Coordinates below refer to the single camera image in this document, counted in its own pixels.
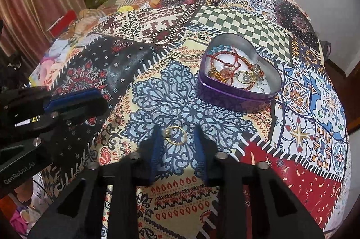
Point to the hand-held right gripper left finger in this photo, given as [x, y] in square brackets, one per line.
[156, 151]

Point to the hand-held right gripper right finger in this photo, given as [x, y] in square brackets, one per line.
[201, 151]

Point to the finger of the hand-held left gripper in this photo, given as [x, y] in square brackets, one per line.
[73, 95]
[81, 108]

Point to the purple heart-shaped tin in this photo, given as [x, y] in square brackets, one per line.
[222, 91]

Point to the pastel printed sheet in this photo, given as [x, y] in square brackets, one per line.
[52, 57]

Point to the red box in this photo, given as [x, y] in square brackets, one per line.
[62, 21]

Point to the brown patterned cloth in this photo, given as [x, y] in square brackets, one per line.
[95, 14]

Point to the patchwork printed blanket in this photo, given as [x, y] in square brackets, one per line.
[168, 64]

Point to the yellow cloth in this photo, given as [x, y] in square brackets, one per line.
[126, 7]

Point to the dark bag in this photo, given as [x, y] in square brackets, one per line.
[326, 49]

